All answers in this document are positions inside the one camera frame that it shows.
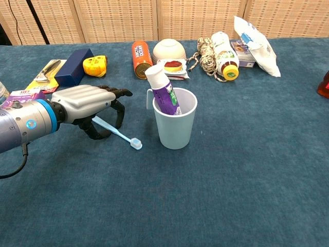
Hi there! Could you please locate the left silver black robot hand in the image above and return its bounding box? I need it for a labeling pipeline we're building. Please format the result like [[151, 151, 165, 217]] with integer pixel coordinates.
[[50, 84, 133, 140]]

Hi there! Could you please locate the light blue toothbrush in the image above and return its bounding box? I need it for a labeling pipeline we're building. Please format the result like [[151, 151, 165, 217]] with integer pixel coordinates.
[[92, 115, 143, 150]]

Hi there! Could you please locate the purple toothpaste tube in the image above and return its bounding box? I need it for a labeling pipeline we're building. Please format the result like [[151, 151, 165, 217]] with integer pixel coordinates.
[[144, 65, 182, 116]]

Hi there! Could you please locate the white plastic cup with handle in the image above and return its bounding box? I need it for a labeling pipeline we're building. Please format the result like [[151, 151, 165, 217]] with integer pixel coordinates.
[[146, 87, 198, 150]]

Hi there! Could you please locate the navy blue box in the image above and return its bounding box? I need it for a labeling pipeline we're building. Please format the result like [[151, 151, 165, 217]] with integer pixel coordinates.
[[54, 48, 95, 87]]

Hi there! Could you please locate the yellow toy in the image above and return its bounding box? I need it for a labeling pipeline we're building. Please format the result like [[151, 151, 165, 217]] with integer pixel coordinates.
[[82, 55, 108, 78]]

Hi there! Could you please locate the razor in yellow blister pack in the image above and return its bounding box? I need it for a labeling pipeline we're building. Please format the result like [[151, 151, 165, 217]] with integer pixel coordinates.
[[25, 59, 68, 94]]

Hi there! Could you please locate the purple cardboard box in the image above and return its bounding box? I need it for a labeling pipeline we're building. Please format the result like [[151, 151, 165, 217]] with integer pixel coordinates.
[[1, 89, 46, 109]]

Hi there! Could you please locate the orange drink can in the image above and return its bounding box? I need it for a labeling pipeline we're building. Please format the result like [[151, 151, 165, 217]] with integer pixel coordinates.
[[132, 40, 155, 80]]

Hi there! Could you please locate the clear plastic container with clips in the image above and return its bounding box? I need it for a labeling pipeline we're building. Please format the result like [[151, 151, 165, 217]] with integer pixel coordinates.
[[0, 81, 10, 103]]

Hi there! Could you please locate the black tripod stand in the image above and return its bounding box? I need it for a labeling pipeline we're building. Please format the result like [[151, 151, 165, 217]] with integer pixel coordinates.
[[25, 0, 50, 45]]

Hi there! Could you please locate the beige upturned bowl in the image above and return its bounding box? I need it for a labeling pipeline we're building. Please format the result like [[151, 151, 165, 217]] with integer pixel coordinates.
[[152, 38, 187, 62]]

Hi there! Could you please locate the white snack packet red cake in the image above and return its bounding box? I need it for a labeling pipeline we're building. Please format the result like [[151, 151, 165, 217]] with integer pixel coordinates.
[[156, 58, 191, 81]]

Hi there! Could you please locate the teal table cloth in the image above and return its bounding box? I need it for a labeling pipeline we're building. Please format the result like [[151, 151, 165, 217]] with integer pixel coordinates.
[[0, 38, 329, 247]]

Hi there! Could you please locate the bamboo folding screen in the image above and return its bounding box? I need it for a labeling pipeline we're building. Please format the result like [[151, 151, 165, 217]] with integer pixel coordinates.
[[0, 0, 329, 46]]

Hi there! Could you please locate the tea bottle yellow cap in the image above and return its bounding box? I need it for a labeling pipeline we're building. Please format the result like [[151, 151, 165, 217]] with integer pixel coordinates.
[[211, 31, 240, 81]]

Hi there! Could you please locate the small purple white carton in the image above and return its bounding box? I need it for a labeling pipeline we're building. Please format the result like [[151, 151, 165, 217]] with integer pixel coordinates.
[[230, 40, 257, 68]]

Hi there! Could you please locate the white plastic bag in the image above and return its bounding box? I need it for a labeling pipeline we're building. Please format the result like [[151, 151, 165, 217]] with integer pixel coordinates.
[[233, 15, 281, 78]]

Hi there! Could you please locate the honey bottle yellow cap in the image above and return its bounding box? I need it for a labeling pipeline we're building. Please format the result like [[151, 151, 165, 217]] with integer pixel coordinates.
[[316, 70, 329, 100]]

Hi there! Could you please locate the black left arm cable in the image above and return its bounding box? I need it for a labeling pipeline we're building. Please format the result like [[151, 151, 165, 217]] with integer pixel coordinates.
[[0, 144, 28, 180]]

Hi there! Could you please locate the thin black hanging cable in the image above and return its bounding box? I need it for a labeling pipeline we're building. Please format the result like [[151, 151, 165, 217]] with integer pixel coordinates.
[[7, 0, 24, 46]]

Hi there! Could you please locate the braided beige rope bundle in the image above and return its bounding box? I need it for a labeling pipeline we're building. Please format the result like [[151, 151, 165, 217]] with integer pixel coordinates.
[[186, 37, 227, 83]]

